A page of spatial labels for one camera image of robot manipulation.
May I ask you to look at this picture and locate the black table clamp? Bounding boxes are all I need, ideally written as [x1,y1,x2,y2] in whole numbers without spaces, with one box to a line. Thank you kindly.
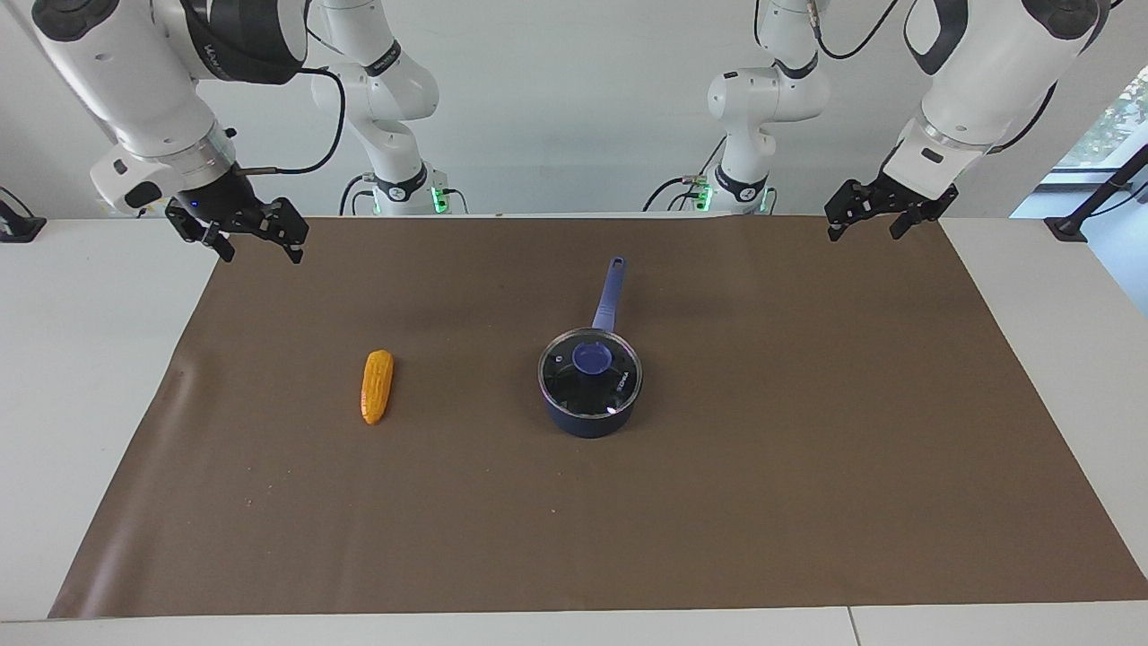
[0,186,48,244]

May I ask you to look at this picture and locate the black base cables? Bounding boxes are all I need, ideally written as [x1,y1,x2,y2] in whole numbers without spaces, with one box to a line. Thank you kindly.
[338,172,379,216]
[642,135,729,214]

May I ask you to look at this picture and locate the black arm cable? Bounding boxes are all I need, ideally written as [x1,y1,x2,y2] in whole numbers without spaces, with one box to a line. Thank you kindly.
[805,0,900,62]
[235,67,349,176]

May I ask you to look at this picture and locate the brown table mat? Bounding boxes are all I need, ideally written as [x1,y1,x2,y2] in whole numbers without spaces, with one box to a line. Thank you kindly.
[49,214,1148,620]

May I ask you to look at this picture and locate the window with green view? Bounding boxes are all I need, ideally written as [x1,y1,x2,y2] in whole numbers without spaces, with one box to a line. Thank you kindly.
[1054,63,1148,173]

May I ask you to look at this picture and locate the glass lid with blue knob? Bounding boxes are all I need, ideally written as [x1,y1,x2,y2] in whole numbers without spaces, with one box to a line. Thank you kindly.
[538,328,643,420]

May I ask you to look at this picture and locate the black stand with pole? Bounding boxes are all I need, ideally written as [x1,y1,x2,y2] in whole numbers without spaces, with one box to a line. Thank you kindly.
[1044,142,1148,244]

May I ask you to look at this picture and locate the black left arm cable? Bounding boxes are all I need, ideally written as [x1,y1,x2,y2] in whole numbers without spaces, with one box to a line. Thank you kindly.
[805,0,900,62]

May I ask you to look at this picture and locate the dark blue saucepan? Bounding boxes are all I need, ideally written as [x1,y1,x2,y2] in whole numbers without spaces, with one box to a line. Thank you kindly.
[538,257,643,440]

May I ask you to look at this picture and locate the yellow corn cob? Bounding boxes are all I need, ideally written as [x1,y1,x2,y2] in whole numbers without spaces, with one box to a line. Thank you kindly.
[361,350,395,425]

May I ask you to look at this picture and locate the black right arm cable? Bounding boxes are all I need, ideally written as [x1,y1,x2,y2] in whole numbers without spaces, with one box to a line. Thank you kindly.
[235,67,349,176]

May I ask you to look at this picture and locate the black left base cables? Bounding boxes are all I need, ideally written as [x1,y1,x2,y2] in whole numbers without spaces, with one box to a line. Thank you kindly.
[642,135,729,214]

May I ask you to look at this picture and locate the black right base cables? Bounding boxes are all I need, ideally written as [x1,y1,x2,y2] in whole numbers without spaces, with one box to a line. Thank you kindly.
[338,172,379,216]

